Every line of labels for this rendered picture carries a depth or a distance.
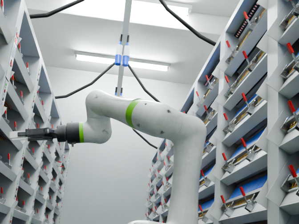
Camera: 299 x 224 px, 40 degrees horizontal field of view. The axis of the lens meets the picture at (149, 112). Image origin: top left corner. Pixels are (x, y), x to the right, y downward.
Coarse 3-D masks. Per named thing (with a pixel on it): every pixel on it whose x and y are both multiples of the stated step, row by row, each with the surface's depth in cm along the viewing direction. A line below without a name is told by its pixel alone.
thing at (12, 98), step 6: (12, 72) 215; (12, 78) 230; (12, 84) 229; (12, 90) 225; (6, 96) 246; (12, 96) 229; (6, 102) 261; (12, 102) 252; (18, 102) 242; (12, 108) 269; (18, 108) 247; (24, 108) 257; (30, 108) 272; (24, 114) 262; (24, 120) 268
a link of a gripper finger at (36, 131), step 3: (27, 129) 175; (30, 129) 175; (33, 129) 175; (36, 129) 175; (39, 129) 175; (42, 129) 175; (30, 132) 174; (33, 132) 174; (36, 132) 174; (39, 132) 174; (42, 132) 174; (45, 132) 174; (48, 132) 174; (27, 135) 174; (30, 135) 175
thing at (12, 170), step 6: (0, 156) 216; (0, 162) 217; (6, 162) 260; (0, 168) 222; (6, 168) 231; (12, 168) 259; (18, 168) 259; (6, 174) 236; (12, 174) 248; (12, 180) 254
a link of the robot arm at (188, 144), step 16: (192, 128) 148; (176, 144) 150; (192, 144) 148; (176, 160) 149; (192, 160) 147; (176, 176) 147; (192, 176) 146; (176, 192) 145; (192, 192) 145; (176, 208) 143; (192, 208) 143
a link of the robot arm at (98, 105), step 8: (88, 96) 177; (96, 96) 173; (104, 96) 170; (112, 96) 167; (88, 104) 176; (96, 104) 171; (104, 104) 167; (112, 104) 162; (120, 104) 157; (128, 104) 153; (88, 112) 177; (96, 112) 174; (104, 112) 168; (112, 112) 162; (120, 112) 156; (120, 120) 159
